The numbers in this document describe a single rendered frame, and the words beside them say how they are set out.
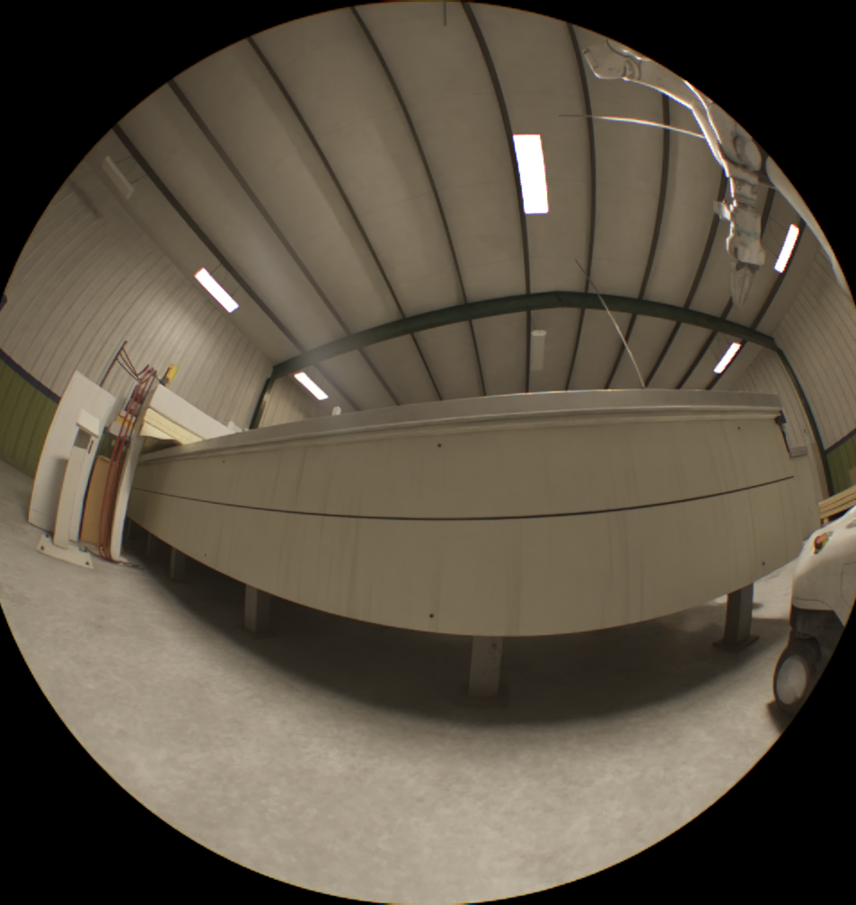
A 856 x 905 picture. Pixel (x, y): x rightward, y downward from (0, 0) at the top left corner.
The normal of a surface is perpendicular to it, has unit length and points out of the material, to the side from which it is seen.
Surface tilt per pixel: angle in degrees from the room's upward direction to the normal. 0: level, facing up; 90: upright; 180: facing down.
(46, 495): 90
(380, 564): 90
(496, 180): 169
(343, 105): 176
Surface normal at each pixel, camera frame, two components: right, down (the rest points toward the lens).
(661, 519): -0.28, -0.38
